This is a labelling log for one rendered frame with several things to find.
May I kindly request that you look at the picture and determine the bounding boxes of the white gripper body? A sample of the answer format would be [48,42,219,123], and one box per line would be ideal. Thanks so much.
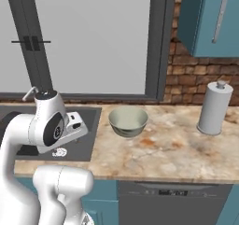
[36,123,90,155]

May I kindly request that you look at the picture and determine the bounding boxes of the dark grey sink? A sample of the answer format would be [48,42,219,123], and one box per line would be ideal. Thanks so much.
[0,105,103,163]

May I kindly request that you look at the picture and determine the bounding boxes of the silver sink drain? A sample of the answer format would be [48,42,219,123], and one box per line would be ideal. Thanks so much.
[51,147,68,159]

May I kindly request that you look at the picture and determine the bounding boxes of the pale green bowl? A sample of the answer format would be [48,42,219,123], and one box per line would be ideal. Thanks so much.
[107,105,149,140]

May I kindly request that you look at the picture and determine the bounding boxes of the grey sink tap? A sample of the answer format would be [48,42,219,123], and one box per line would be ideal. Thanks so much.
[21,85,40,103]

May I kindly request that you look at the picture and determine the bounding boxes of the teal base cabinet door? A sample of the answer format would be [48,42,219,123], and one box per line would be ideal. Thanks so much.
[216,184,239,225]
[14,176,120,225]

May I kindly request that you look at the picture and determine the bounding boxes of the grey framed window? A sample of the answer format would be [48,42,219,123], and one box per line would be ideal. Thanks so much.
[0,0,177,101]

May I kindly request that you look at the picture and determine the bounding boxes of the dark grey dishwasher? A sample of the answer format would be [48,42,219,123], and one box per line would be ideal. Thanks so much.
[117,180,234,225]

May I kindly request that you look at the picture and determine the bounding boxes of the white paper towel roll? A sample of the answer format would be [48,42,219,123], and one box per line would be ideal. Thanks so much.
[196,79,234,136]

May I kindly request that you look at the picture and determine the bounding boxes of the black window handle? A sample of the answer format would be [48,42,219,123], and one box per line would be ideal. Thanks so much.
[11,35,51,52]

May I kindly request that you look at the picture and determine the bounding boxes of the teal wall cabinet door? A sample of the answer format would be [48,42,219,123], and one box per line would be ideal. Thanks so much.
[176,0,239,59]

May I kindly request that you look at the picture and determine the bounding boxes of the silver cabinet door handle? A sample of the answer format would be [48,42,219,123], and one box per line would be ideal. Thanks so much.
[211,0,232,45]

